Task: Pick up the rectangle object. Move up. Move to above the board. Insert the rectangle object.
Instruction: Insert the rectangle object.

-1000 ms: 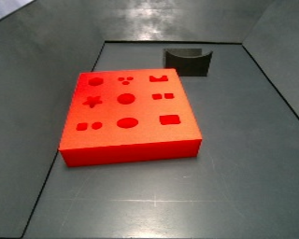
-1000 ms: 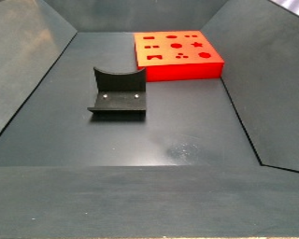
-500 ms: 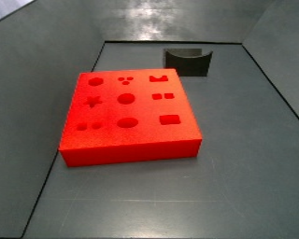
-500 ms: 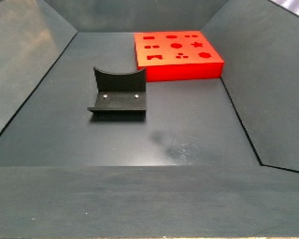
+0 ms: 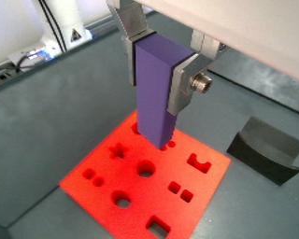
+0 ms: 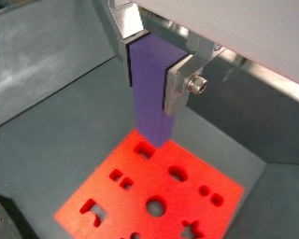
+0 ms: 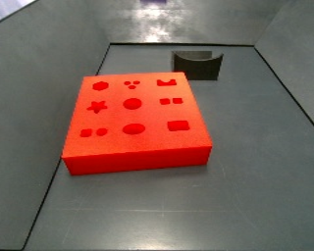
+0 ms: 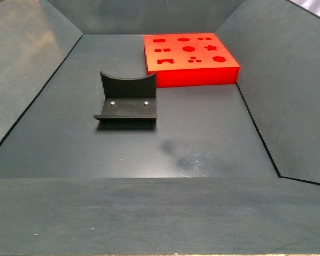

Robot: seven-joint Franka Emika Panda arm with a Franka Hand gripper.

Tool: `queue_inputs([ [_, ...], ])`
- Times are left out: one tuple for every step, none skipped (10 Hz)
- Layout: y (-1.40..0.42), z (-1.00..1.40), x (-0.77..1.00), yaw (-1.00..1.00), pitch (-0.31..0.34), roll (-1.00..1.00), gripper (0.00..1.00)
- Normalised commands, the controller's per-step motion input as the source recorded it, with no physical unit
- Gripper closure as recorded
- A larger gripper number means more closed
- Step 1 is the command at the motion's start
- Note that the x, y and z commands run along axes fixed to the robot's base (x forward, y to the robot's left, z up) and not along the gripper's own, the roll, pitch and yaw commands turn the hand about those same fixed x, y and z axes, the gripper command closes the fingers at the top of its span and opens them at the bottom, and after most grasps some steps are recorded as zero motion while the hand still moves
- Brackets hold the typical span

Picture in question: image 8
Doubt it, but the black curved holder bracket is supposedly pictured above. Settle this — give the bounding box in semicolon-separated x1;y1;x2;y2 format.
95;73;158;121

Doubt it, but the red shape-sorting board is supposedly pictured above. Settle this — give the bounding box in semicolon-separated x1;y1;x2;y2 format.
143;33;241;88

